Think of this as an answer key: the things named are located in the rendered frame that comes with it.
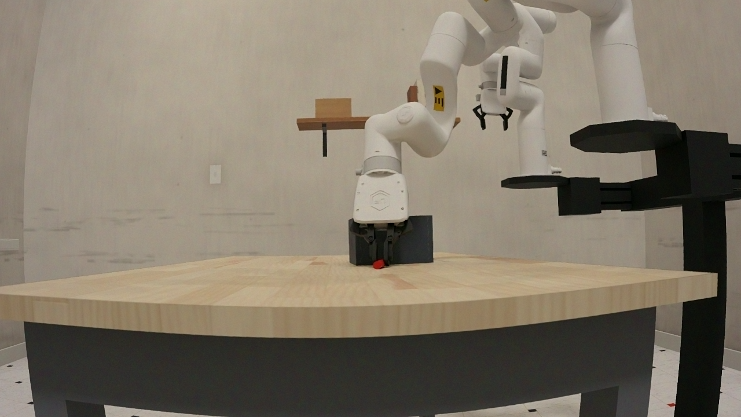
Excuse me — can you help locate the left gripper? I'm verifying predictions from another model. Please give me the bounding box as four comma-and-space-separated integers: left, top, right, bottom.
350, 169, 413, 266

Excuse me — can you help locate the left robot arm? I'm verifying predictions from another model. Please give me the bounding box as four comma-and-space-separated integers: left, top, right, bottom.
355, 0, 668, 176

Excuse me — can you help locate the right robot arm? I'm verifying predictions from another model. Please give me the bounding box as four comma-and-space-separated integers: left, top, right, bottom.
478, 3, 562, 177

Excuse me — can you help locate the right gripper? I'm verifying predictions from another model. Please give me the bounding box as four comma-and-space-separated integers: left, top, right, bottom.
473, 87, 513, 131

